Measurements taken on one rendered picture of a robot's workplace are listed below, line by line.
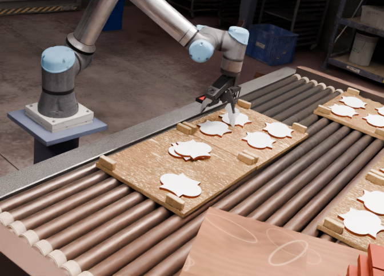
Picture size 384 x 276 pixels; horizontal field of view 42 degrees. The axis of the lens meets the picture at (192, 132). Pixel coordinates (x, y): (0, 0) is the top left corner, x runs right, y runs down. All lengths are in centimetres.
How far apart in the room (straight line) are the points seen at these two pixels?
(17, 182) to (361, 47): 538
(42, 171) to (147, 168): 32
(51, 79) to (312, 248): 110
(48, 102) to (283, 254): 107
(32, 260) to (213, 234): 41
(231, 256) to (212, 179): 49
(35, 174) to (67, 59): 48
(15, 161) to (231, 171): 201
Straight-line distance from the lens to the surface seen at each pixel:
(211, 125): 189
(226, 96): 181
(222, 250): 112
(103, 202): 142
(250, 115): 208
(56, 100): 187
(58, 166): 158
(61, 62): 181
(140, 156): 162
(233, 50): 177
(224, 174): 160
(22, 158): 342
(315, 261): 118
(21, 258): 119
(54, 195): 144
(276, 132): 195
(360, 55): 644
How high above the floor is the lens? 173
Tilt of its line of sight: 26 degrees down
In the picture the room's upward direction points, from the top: 10 degrees clockwise
